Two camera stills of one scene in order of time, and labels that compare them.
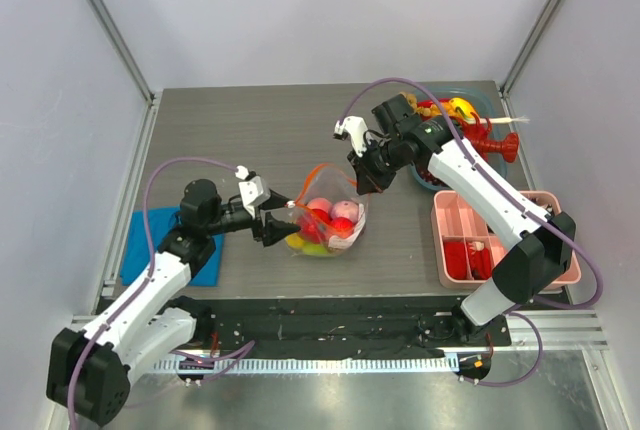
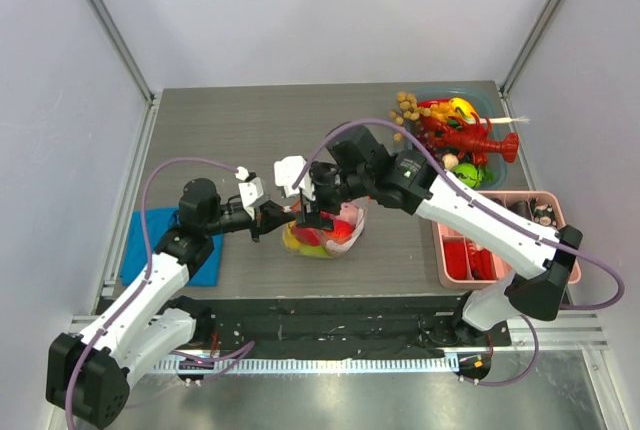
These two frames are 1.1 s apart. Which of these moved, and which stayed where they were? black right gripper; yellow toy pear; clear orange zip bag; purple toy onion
Moved: black right gripper
Stayed: yellow toy pear; purple toy onion; clear orange zip bag
